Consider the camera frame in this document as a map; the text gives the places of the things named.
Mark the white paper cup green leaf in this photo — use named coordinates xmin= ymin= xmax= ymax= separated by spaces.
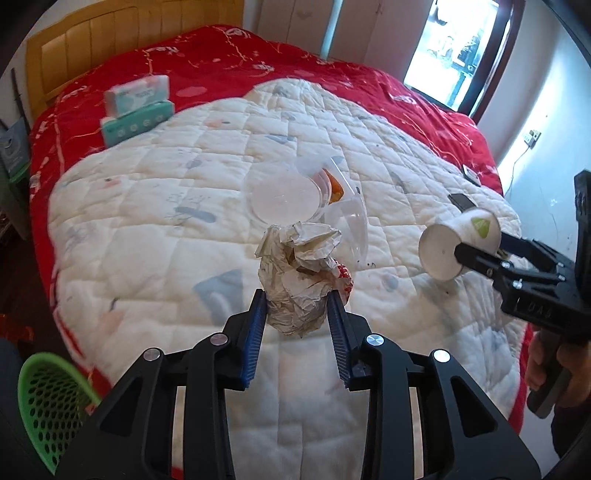
xmin=418 ymin=208 xmax=502 ymax=281

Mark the paper wrapper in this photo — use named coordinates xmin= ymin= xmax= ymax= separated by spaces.
xmin=256 ymin=222 xmax=353 ymax=337

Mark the clear plastic container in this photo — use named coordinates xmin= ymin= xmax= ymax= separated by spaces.
xmin=294 ymin=155 xmax=369 ymax=271

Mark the clear plastic round lid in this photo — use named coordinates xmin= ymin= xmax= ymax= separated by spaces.
xmin=250 ymin=173 xmax=322 ymax=225

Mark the green perforated trash basket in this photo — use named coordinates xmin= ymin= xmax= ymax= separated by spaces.
xmin=17 ymin=353 xmax=101 ymax=473

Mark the person's right hand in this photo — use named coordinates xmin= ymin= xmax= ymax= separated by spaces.
xmin=526 ymin=327 xmax=590 ymax=418

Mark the black smartphone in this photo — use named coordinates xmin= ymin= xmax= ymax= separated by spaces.
xmin=448 ymin=193 xmax=477 ymax=213

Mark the small white black device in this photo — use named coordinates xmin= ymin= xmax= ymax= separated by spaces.
xmin=462 ymin=165 xmax=482 ymax=187

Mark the white quilted blanket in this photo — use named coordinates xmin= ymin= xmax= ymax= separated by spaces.
xmin=47 ymin=78 xmax=529 ymax=480

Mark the teal tissue pack bottom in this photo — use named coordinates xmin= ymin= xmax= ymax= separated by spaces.
xmin=100 ymin=100 xmax=175 ymax=148

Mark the white wardrobe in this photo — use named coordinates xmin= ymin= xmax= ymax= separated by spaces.
xmin=243 ymin=0 xmax=432 ymax=80

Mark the white tissue pack top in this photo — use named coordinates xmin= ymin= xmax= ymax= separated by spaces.
xmin=104 ymin=75 xmax=169 ymax=118

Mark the blue paper bag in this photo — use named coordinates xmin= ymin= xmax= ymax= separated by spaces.
xmin=1 ymin=118 xmax=30 ymax=180

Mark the black sword stick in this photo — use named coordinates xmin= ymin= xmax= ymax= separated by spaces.
xmin=10 ymin=68 xmax=31 ymax=134

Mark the wooden headboard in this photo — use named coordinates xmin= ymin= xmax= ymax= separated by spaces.
xmin=26 ymin=0 xmax=245 ymax=119

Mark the wall socket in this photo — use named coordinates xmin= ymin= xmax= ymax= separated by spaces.
xmin=527 ymin=130 xmax=541 ymax=149

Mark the window with dark frame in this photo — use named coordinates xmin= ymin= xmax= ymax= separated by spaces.
xmin=404 ymin=0 xmax=525 ymax=121

